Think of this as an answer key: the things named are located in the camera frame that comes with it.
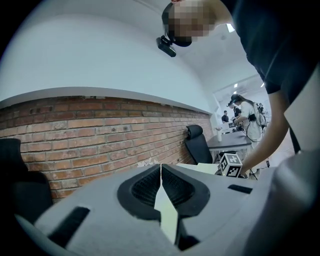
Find white table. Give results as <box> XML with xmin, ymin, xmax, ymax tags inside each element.
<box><xmin>175</xmin><ymin>163</ymin><xmax>200</xmax><ymax>172</ymax></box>

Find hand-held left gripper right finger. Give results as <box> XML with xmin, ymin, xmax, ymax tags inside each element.
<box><xmin>161</xmin><ymin>163</ymin><xmax>259</xmax><ymax>251</ymax></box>

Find person's right forearm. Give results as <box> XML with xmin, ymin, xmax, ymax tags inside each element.
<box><xmin>238</xmin><ymin>98</ymin><xmax>292</xmax><ymax>179</ymax></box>

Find grey desk with white legs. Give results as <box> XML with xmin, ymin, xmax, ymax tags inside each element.
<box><xmin>206</xmin><ymin>131</ymin><xmax>253</xmax><ymax>154</ymax></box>

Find black high-back office chair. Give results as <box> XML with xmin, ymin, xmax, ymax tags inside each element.
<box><xmin>184</xmin><ymin>124</ymin><xmax>214</xmax><ymax>165</ymax></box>

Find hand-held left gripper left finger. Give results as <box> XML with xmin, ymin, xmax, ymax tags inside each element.
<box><xmin>34</xmin><ymin>163</ymin><xmax>162</xmax><ymax>250</ymax></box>

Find person's black shirt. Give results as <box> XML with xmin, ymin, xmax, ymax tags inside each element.
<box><xmin>221</xmin><ymin>0</ymin><xmax>320</xmax><ymax>113</ymax></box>

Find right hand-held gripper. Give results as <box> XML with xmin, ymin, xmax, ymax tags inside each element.
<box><xmin>215</xmin><ymin>152</ymin><xmax>244</xmax><ymax>179</ymax></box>

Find black padded office chair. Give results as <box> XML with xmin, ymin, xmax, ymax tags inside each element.
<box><xmin>0</xmin><ymin>138</ymin><xmax>54</xmax><ymax>217</ymax></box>

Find person's head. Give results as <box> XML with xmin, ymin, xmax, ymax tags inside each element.
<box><xmin>161</xmin><ymin>0</ymin><xmax>234</xmax><ymax>48</ymax></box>

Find black head-worn camera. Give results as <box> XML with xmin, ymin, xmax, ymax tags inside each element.
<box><xmin>155</xmin><ymin>34</ymin><xmax>177</xmax><ymax>58</ymax></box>

